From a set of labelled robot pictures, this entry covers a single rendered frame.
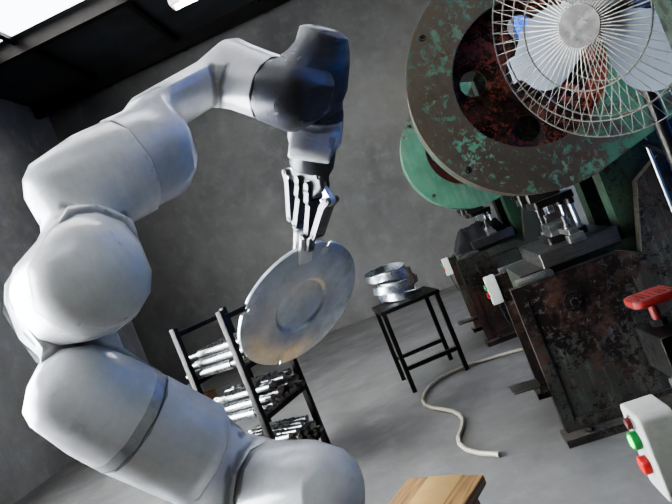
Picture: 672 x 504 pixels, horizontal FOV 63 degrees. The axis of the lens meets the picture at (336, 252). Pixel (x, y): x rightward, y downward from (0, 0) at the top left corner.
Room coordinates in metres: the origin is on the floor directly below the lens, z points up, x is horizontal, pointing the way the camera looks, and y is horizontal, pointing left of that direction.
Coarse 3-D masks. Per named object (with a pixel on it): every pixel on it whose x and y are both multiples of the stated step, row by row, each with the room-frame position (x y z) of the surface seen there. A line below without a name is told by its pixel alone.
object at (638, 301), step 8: (656, 288) 0.91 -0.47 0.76; (664, 288) 0.89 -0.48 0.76; (632, 296) 0.92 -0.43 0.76; (640, 296) 0.90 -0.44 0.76; (648, 296) 0.88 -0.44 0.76; (656, 296) 0.87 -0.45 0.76; (664, 296) 0.87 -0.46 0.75; (632, 304) 0.89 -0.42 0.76; (640, 304) 0.88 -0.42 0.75; (648, 304) 0.87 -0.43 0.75; (656, 304) 0.87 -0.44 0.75; (656, 312) 0.89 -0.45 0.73
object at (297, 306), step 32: (288, 256) 0.99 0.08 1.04; (320, 256) 1.05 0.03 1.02; (256, 288) 0.98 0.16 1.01; (288, 288) 1.04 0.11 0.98; (320, 288) 1.12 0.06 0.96; (352, 288) 1.18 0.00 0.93; (256, 320) 1.02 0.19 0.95; (288, 320) 1.10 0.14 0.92; (320, 320) 1.16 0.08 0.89; (256, 352) 1.07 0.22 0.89; (288, 352) 1.14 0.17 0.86
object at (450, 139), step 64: (448, 0) 1.87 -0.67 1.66; (448, 64) 1.88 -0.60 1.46; (576, 64) 2.07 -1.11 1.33; (448, 128) 1.89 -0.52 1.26; (512, 128) 1.93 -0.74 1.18; (576, 128) 1.90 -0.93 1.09; (640, 128) 1.80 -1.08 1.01; (512, 192) 1.87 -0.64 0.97; (640, 192) 2.00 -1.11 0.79; (576, 256) 2.09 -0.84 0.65; (640, 256) 2.01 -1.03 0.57; (512, 320) 2.57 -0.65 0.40; (576, 320) 2.07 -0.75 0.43; (640, 320) 2.03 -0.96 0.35; (576, 384) 2.08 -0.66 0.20; (640, 384) 2.05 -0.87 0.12
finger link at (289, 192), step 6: (282, 174) 0.97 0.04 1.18; (288, 174) 0.96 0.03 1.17; (288, 180) 0.96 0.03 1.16; (288, 186) 0.97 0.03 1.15; (288, 192) 0.97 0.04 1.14; (288, 198) 0.98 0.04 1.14; (294, 198) 0.98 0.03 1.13; (288, 204) 0.98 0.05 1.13; (294, 204) 0.99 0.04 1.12; (288, 210) 0.99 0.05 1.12; (288, 216) 1.00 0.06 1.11
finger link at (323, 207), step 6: (336, 198) 0.90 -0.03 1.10; (324, 204) 0.90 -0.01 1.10; (318, 210) 0.92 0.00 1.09; (324, 210) 0.91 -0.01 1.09; (330, 210) 0.93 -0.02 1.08; (318, 216) 0.93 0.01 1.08; (324, 216) 0.93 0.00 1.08; (330, 216) 0.94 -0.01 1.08; (318, 222) 0.93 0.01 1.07; (324, 222) 0.94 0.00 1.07; (312, 228) 0.95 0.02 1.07; (318, 228) 0.94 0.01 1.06; (324, 228) 0.95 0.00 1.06; (312, 234) 0.96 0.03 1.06; (318, 234) 0.95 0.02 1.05; (324, 234) 0.97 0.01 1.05
